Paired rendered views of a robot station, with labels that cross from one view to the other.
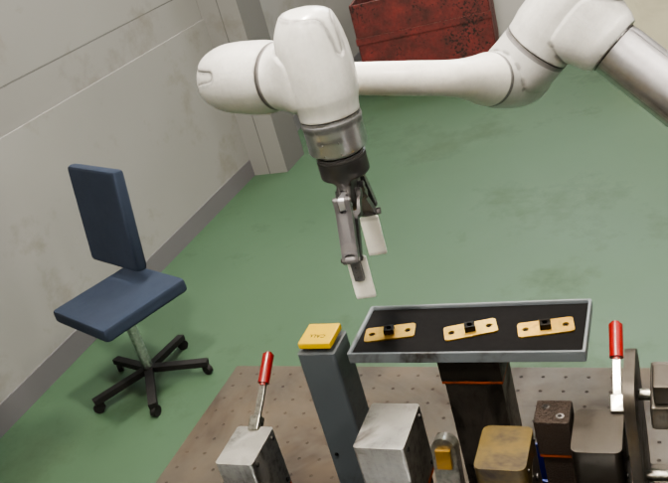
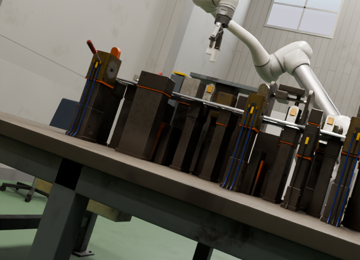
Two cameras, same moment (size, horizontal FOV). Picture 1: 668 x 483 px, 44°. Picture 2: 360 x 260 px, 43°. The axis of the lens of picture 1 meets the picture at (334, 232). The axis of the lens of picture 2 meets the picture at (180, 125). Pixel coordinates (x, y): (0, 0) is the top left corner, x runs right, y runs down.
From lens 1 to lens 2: 1.58 m
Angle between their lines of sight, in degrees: 29
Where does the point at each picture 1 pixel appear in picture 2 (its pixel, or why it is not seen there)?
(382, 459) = (191, 82)
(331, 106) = (230, 0)
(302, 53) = not seen: outside the picture
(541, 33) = (283, 53)
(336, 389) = (176, 89)
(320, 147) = (220, 9)
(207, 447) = not seen: hidden behind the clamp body
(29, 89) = (64, 73)
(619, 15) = (306, 59)
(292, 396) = not seen: hidden behind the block
